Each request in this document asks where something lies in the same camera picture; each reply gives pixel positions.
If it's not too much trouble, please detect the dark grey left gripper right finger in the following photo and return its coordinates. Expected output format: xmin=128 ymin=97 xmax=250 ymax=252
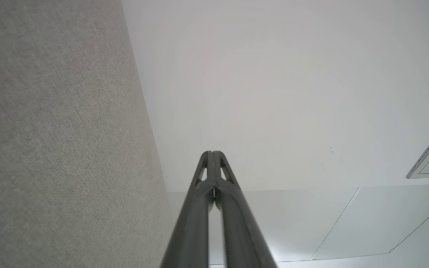
xmin=212 ymin=151 xmax=277 ymax=268

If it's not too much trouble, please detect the light grey fabric sofa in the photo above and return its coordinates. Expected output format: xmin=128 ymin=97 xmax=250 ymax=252
xmin=0 ymin=0 xmax=178 ymax=268

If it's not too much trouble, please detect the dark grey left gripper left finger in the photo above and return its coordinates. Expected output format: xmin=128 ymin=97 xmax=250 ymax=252
xmin=160 ymin=151 xmax=215 ymax=268

